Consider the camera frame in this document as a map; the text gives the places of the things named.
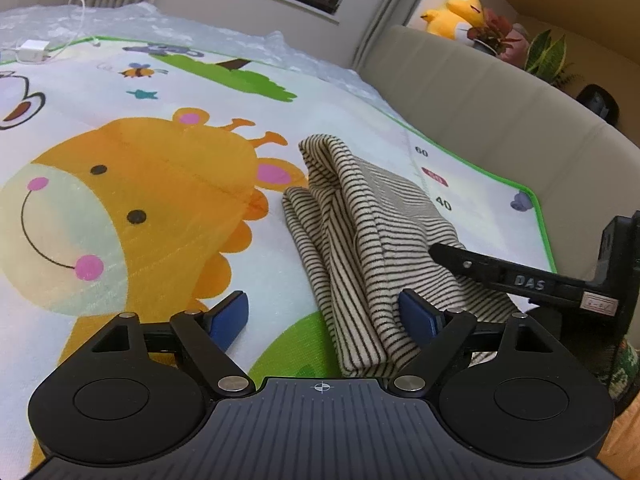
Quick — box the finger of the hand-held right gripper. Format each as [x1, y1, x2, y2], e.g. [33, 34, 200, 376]
[429, 243, 622, 318]

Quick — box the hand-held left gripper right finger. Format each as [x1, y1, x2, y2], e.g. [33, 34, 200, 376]
[387, 288, 552, 399]

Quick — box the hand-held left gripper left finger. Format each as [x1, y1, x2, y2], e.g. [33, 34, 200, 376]
[91, 290, 257, 397]

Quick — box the striped knit garment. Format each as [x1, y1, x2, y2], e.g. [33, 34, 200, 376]
[281, 134, 519, 379]

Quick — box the floral patterned clothing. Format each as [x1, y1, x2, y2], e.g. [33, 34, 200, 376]
[606, 337, 640, 407]

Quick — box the beige padded headboard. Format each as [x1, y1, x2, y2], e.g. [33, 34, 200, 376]
[352, 24, 640, 282]

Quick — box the black round object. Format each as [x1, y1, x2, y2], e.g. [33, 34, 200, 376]
[575, 84, 624, 126]

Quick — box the orange cloth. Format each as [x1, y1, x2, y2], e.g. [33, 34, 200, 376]
[596, 400, 640, 480]

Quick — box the giraffe print play mat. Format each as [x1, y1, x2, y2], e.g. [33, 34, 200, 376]
[0, 35, 558, 472]

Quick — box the green snake plant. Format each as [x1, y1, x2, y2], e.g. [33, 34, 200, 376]
[524, 29, 585, 89]

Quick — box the pink plush toy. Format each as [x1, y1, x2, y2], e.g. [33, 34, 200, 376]
[504, 22, 532, 67]

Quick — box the red leaf potted plant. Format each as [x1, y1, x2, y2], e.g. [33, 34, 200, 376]
[467, 8, 525, 57]

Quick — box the yellow duck plush toy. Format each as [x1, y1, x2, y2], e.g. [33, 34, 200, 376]
[420, 0, 486, 41]

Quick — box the pale printed bedsheet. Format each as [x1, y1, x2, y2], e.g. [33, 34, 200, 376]
[0, 0, 402, 117]

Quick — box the white charger adapter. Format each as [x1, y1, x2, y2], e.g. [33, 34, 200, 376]
[17, 39, 51, 64]

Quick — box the white charger cable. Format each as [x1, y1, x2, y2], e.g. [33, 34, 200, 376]
[0, 0, 102, 62]

